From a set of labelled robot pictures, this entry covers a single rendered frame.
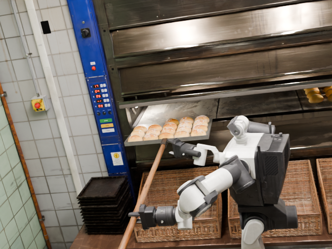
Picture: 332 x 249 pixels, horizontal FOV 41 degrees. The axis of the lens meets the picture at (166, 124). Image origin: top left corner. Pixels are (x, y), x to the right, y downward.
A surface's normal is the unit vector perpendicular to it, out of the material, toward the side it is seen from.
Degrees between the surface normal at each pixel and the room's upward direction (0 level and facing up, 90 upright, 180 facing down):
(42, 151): 90
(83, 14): 90
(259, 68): 70
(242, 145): 0
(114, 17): 90
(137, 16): 91
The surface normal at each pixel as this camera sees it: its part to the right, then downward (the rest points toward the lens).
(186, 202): -0.55, 0.13
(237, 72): -0.21, 0.04
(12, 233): 0.97, -0.09
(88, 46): -0.16, 0.37
